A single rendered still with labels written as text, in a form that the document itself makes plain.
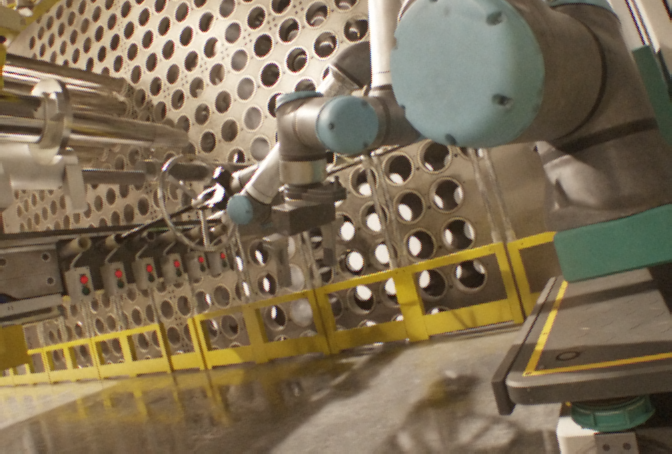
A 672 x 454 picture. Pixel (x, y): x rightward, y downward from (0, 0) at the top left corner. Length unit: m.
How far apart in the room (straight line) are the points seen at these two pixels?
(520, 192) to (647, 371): 2.39
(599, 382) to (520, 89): 0.33
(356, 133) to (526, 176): 2.27
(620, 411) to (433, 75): 0.46
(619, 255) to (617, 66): 0.21
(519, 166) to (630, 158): 2.35
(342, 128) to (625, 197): 0.39
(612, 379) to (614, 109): 0.30
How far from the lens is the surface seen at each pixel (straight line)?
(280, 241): 0.78
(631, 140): 0.54
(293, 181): 0.78
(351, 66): 1.18
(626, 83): 0.56
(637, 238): 0.52
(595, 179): 0.52
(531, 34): 0.39
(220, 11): 4.43
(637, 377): 0.54
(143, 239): 2.21
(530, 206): 2.86
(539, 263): 2.89
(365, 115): 0.67
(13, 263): 2.10
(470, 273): 3.58
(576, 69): 0.45
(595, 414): 0.63
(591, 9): 0.59
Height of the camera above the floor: 0.52
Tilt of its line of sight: 5 degrees up
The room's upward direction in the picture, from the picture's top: 15 degrees counter-clockwise
